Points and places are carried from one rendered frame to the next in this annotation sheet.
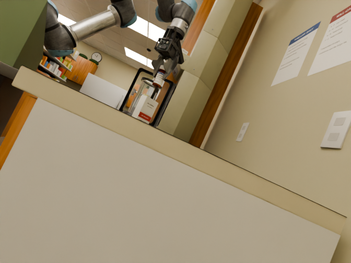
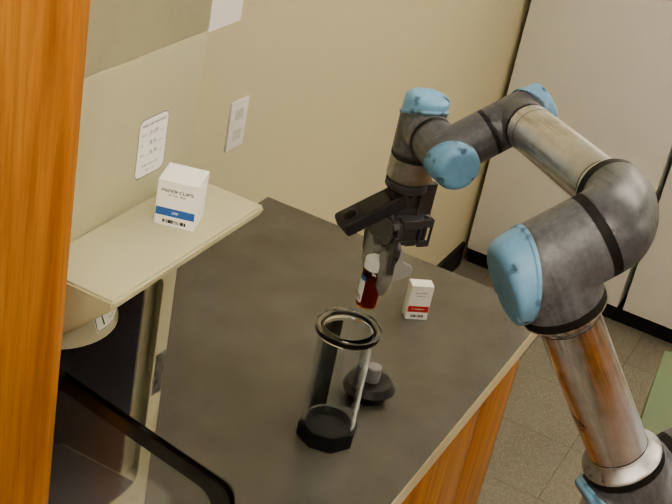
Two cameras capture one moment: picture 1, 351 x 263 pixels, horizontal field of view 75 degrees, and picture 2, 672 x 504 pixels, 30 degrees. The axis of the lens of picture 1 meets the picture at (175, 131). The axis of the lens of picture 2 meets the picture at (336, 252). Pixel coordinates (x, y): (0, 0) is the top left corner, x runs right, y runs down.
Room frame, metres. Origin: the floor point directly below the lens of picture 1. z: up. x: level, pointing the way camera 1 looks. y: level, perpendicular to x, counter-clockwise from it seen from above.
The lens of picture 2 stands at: (2.65, 1.01, 2.24)
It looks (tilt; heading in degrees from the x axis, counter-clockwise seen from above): 29 degrees down; 209
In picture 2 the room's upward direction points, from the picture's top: 11 degrees clockwise
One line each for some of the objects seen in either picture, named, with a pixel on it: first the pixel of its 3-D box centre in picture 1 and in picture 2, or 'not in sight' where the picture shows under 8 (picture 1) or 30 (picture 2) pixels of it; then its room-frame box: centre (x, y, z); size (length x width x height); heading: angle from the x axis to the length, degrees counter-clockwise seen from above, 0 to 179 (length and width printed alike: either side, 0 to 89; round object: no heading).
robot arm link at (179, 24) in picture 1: (179, 28); (409, 167); (0.95, 0.17, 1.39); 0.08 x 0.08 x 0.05
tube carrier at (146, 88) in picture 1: (142, 102); (337, 378); (1.11, 0.20, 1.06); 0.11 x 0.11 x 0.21
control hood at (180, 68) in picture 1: (176, 66); (151, 268); (1.62, 0.19, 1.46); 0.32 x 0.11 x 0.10; 7
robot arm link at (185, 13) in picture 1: (185, 12); (421, 126); (0.96, 0.18, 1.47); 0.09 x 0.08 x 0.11; 54
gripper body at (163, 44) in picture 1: (170, 44); (403, 210); (0.95, 0.18, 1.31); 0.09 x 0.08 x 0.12; 151
